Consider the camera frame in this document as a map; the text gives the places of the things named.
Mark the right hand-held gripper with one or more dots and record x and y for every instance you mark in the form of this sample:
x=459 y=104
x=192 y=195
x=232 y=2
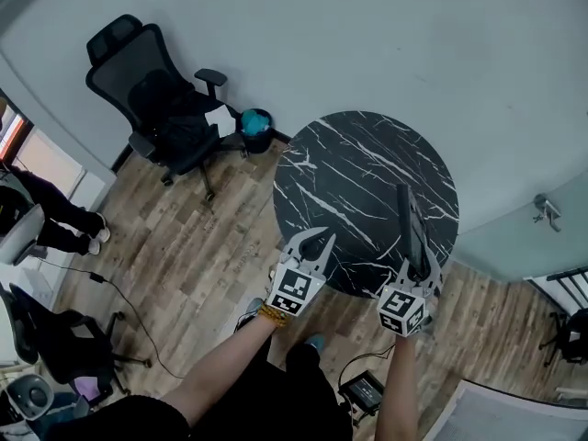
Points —
x=399 y=308

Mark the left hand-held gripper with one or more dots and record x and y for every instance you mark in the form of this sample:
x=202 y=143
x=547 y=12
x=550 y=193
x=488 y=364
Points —
x=291 y=290

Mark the black keyboard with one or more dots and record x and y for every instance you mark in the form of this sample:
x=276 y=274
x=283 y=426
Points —
x=411 y=228

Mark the person's right forearm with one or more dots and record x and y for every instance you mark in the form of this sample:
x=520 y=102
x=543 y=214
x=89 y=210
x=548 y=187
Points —
x=397 y=384

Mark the person's left forearm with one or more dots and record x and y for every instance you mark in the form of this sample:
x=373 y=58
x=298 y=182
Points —
x=220 y=365

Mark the frosted glass door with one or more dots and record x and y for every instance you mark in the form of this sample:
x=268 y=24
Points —
x=505 y=251

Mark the round black marble table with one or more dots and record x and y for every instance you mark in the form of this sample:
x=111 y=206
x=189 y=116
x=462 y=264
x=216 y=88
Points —
x=358 y=168

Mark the black waste bin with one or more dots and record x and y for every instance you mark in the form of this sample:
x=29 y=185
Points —
x=257 y=144

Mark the black floor device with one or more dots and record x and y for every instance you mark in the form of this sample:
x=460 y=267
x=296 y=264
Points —
x=363 y=391

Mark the teal bin bag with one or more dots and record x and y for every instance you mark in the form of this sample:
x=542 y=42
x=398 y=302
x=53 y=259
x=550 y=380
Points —
x=255 y=122

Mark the black metal railing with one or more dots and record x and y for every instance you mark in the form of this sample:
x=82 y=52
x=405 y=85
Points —
x=569 y=287

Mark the person's black clothing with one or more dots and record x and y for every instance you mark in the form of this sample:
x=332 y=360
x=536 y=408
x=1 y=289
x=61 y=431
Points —
x=285 y=407

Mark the white paper sheet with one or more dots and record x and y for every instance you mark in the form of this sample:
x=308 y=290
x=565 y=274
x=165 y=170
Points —
x=219 y=118

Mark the grey textured panel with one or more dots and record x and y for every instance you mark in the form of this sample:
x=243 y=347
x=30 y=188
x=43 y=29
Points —
x=505 y=416

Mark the black chair with white label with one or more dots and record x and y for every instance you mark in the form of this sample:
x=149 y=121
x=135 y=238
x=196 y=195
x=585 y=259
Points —
x=576 y=338

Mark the black low-back office chair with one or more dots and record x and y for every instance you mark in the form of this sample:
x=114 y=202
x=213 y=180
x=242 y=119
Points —
x=78 y=342

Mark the black mesh office chair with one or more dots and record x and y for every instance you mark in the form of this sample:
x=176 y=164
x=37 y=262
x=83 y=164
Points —
x=133 y=62

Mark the purple cloth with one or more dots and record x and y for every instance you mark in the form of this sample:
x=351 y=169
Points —
x=87 y=388

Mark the white round device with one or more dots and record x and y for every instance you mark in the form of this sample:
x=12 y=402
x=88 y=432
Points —
x=20 y=232

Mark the grey round fan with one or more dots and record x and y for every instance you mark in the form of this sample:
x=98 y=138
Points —
x=32 y=398

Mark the window with dark frame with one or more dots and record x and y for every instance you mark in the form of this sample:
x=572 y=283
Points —
x=46 y=163

